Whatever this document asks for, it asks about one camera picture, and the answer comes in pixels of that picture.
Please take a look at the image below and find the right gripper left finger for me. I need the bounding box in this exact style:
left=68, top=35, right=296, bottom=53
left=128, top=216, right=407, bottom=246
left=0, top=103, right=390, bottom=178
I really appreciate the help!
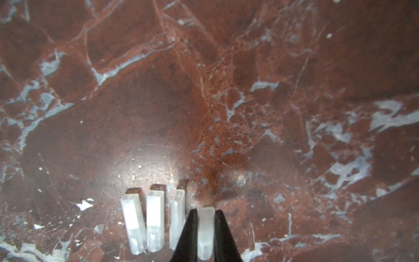
left=170, top=209, right=198, bottom=262

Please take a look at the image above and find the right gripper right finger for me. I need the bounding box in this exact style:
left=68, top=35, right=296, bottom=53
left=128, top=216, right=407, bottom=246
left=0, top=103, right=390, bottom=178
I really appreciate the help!
left=214, top=210, right=243, bottom=262

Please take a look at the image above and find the translucent protective cap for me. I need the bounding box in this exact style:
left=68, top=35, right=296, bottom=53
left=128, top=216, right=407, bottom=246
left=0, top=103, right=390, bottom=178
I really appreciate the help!
left=121, top=194, right=147, bottom=255
left=146, top=190, right=165, bottom=253
left=197, top=207, right=215, bottom=261
left=169, top=190, right=185, bottom=251

